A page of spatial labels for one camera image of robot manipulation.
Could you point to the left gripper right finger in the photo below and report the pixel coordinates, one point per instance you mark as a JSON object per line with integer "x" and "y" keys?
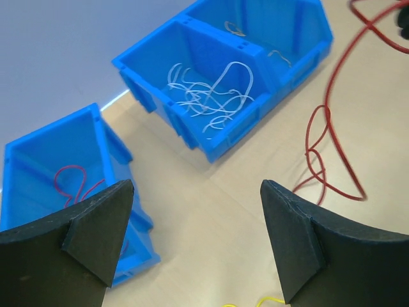
{"x": 324, "y": 259}

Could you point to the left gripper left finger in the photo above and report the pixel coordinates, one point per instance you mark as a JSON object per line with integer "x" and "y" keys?
{"x": 67, "y": 258}

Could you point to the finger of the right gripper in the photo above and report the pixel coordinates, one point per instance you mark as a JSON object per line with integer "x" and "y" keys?
{"x": 402, "y": 18}

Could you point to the small blue bin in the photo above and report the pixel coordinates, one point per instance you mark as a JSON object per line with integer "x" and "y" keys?
{"x": 66, "y": 162}

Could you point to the right blue bin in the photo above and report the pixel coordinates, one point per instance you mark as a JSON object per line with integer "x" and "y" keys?
{"x": 295, "y": 36}

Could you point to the middle blue bin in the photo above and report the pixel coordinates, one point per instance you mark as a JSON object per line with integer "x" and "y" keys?
{"x": 211, "y": 90}

